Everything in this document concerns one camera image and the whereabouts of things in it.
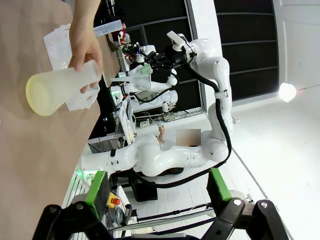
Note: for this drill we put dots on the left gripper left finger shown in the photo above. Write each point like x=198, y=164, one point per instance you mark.
x=97, y=190

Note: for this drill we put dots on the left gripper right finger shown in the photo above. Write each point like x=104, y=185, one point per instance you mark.
x=217, y=187

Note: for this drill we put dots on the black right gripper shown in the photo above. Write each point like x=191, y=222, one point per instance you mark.
x=172, y=58

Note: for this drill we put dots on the clear plastic funnel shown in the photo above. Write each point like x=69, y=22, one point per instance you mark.
x=135, y=79

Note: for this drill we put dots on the clear plastic graduated cylinder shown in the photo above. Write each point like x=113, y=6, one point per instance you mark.
x=110, y=27

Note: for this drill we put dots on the translucent plastic conical flask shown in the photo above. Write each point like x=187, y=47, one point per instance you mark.
x=50, y=90

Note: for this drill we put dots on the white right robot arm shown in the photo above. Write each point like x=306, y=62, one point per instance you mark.
x=162, y=157

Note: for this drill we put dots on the person right forearm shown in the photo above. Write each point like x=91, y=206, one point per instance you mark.
x=86, y=11

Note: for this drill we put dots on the person right hand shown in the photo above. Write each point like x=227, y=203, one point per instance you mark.
x=85, y=45

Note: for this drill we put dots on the yellow red emergency stop button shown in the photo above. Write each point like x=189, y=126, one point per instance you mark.
x=113, y=200

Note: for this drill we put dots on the white background robot arms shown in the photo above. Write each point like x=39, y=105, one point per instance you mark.
x=160, y=96

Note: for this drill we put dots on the black floor base box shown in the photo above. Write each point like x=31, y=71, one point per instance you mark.
x=145, y=191

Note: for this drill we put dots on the white power strip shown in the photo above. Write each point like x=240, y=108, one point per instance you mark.
x=145, y=123

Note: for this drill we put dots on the person in white shirt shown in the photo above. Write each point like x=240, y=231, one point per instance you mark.
x=163, y=140

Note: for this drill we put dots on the white perforated funnel basket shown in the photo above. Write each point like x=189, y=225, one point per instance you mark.
x=56, y=47

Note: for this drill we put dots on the round ceiling lamp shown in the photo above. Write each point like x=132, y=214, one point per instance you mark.
x=287, y=92

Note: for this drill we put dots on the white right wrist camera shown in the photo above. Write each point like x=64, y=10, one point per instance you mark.
x=175, y=40

